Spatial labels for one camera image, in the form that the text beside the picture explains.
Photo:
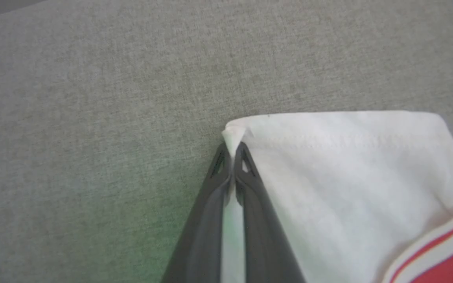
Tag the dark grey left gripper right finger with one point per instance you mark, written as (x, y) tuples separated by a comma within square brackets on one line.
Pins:
[(264, 236)]

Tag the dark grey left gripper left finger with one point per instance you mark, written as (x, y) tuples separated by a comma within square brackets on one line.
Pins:
[(205, 228)]

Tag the red and white garment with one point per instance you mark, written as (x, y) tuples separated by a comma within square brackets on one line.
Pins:
[(348, 188)]

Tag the grey fabric sofa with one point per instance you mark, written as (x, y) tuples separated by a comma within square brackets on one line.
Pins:
[(92, 137)]

